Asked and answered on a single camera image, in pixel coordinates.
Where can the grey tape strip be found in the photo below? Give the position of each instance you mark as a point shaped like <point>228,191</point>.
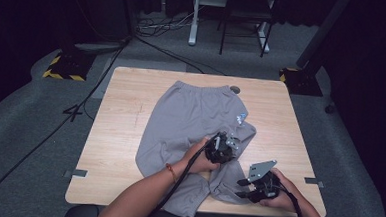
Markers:
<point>77,173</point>
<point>314,182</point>

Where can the grey shorts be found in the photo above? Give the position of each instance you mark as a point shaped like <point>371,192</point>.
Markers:
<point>187,121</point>

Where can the person's right hand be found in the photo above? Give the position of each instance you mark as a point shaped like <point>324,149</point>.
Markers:
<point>284,196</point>

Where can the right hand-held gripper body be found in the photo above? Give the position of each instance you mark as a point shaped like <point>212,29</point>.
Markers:
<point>263,184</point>

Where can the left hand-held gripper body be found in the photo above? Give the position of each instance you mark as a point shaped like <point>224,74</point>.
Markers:
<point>220,150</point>

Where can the black yellow striped stand base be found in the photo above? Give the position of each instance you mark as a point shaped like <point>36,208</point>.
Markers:
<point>68,67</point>
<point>301,81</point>

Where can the white desk frame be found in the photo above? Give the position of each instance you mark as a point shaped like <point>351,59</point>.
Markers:
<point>194,21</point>

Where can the person's left hand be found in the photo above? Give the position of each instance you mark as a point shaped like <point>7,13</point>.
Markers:
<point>198,160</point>

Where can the dark slanted stand pole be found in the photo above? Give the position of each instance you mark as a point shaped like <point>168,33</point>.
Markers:
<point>321,31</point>

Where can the black metal chair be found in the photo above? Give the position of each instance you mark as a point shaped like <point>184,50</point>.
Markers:
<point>246,12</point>

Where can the black round chair seat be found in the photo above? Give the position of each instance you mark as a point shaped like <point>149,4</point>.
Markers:
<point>82,214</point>

